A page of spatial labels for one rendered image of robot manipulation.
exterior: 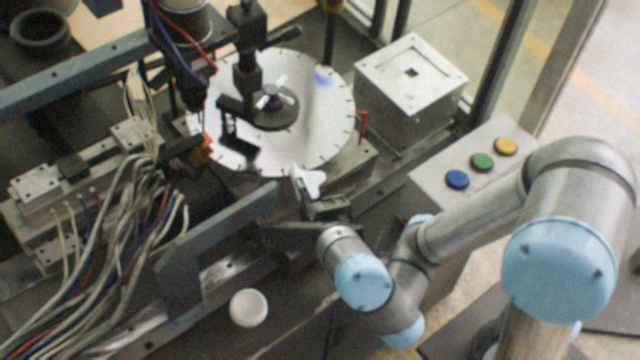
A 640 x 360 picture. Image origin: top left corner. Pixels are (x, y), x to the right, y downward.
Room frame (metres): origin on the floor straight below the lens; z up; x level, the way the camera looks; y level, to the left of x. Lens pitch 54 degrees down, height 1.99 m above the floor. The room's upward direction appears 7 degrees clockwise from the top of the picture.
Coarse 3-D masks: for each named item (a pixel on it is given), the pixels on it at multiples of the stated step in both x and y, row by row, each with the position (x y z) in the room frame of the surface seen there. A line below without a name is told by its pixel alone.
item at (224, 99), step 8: (224, 96) 0.86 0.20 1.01; (248, 96) 0.82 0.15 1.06; (216, 104) 0.84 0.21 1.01; (224, 104) 0.84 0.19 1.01; (232, 104) 0.84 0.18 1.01; (240, 104) 0.84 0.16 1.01; (248, 104) 0.82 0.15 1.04; (224, 112) 0.84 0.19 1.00; (232, 112) 0.83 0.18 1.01; (240, 112) 0.83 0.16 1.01; (248, 112) 0.82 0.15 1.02; (256, 112) 0.83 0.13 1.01; (224, 120) 0.84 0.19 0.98; (248, 120) 0.82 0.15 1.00; (256, 120) 0.82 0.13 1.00
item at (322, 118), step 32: (224, 64) 1.00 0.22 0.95; (288, 64) 1.02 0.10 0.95; (320, 64) 1.03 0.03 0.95; (320, 96) 0.95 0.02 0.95; (192, 128) 0.83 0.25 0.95; (224, 128) 0.84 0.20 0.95; (256, 128) 0.85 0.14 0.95; (288, 128) 0.86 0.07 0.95; (320, 128) 0.86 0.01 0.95; (352, 128) 0.87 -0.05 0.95; (224, 160) 0.76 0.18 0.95; (256, 160) 0.77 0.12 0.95; (288, 160) 0.78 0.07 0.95; (320, 160) 0.79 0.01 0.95
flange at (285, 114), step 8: (280, 88) 0.95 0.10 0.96; (288, 88) 0.95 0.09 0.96; (256, 96) 0.92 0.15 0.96; (288, 96) 0.93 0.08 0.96; (296, 96) 0.93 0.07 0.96; (256, 104) 0.90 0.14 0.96; (264, 104) 0.89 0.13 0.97; (280, 104) 0.89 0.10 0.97; (288, 104) 0.91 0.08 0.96; (296, 104) 0.91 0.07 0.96; (264, 112) 0.88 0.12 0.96; (272, 112) 0.88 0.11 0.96; (280, 112) 0.88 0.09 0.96; (288, 112) 0.89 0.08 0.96; (296, 112) 0.89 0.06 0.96; (264, 120) 0.86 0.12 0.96; (272, 120) 0.86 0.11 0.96; (280, 120) 0.86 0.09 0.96; (288, 120) 0.87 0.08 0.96; (264, 128) 0.85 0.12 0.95; (272, 128) 0.85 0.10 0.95; (280, 128) 0.85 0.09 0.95
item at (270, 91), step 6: (282, 78) 0.94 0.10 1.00; (270, 84) 0.91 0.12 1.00; (276, 84) 0.92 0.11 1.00; (264, 90) 0.90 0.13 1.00; (270, 90) 0.90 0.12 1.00; (276, 90) 0.90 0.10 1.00; (264, 96) 0.89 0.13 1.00; (270, 96) 0.89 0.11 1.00; (276, 96) 0.89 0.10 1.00; (282, 96) 0.89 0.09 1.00; (264, 102) 0.87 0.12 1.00; (270, 102) 0.89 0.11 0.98; (276, 102) 0.89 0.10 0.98; (288, 102) 0.88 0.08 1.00; (258, 108) 0.86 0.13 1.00
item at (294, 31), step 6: (288, 30) 0.83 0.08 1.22; (294, 30) 0.84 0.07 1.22; (300, 30) 0.84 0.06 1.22; (276, 36) 0.83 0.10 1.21; (282, 36) 0.83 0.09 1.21; (288, 36) 0.83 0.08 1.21; (294, 36) 0.83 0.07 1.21; (270, 42) 0.81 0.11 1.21; (276, 42) 0.82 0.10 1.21; (282, 42) 0.82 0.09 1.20; (258, 48) 0.80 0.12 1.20; (264, 48) 0.80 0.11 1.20; (270, 48) 0.81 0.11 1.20
